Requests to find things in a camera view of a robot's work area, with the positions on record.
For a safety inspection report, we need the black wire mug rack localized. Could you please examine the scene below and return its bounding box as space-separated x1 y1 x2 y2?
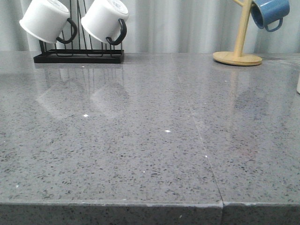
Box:
34 0 124 64

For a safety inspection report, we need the right white hanging mug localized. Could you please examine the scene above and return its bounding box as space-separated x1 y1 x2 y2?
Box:
81 0 129 46

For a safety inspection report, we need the blue hanging mug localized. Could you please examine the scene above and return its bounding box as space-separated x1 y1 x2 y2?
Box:
251 0 290 32

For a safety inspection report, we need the left white hanging mug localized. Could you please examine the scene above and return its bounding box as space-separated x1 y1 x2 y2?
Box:
19 0 78 44

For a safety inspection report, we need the wooden mug tree stand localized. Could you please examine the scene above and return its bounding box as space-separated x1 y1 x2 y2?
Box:
213 0 262 66

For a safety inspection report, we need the white hanging mug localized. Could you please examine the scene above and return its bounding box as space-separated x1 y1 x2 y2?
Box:
19 0 78 44
81 0 129 46

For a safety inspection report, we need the white HOME mug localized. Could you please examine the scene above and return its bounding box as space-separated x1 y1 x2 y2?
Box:
296 76 300 94

